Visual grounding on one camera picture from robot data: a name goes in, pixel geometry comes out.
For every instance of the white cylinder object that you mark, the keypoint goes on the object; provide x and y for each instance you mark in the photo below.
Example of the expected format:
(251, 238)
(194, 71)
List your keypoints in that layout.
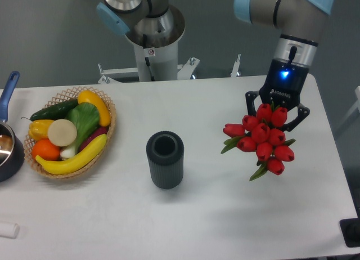
(9, 230)

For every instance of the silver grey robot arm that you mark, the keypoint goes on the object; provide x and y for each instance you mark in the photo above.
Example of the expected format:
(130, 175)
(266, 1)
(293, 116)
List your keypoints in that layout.
(154, 28)

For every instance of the yellow bell pepper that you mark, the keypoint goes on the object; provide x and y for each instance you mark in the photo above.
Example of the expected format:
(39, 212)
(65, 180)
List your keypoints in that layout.
(38, 129)

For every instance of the yellow squash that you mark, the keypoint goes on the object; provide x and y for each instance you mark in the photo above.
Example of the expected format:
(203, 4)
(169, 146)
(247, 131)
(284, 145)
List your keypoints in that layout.
(94, 99)

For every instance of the blue handled saucepan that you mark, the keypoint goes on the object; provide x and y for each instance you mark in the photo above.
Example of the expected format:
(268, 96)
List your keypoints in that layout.
(12, 151)

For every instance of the purple eggplant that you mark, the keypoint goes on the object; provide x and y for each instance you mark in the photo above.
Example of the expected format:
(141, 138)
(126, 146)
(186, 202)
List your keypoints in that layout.
(97, 132)

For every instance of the dark grey ribbed vase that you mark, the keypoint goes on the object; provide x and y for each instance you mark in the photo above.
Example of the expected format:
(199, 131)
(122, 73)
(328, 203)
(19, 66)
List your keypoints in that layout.
(165, 153)

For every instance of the black device at table edge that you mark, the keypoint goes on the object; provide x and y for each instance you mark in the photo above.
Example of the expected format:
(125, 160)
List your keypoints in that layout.
(350, 232)

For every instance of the white frame at right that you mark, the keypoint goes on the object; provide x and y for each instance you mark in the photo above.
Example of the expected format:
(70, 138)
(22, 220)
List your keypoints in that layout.
(349, 117)

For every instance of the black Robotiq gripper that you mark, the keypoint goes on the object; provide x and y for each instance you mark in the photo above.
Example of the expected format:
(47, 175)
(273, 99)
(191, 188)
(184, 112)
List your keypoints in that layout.
(282, 86)

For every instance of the woven wicker basket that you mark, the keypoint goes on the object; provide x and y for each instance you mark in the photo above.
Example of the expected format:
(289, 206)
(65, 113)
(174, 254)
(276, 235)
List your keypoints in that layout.
(66, 95)

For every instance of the orange fruit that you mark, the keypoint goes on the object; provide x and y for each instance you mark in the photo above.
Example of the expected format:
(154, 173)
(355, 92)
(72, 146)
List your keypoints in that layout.
(46, 150)

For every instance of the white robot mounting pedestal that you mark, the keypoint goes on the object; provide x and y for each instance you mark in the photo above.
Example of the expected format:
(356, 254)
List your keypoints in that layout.
(160, 64)

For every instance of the red tulip bouquet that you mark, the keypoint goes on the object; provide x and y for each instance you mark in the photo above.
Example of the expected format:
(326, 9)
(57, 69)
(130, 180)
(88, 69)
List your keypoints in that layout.
(261, 134)

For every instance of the green cucumber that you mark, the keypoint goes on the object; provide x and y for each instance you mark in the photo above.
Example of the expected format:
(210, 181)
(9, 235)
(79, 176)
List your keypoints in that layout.
(53, 112)

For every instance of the yellow banana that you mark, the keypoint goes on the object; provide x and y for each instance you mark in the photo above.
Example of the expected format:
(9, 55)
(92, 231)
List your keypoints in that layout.
(78, 161)

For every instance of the green bok choy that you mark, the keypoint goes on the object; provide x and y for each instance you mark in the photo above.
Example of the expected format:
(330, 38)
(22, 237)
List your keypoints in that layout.
(86, 119)

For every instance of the beige round disc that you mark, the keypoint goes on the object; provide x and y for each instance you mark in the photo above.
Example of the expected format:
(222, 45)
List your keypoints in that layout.
(62, 132)

